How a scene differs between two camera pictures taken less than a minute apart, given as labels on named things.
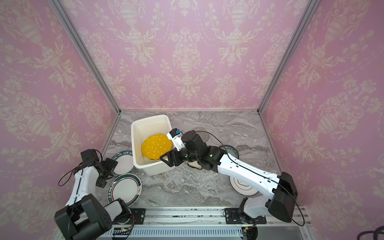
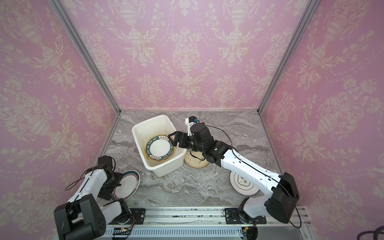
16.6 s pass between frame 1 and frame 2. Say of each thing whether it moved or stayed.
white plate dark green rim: moved
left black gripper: moved
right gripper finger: moved
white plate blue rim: stayed
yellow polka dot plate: stayed
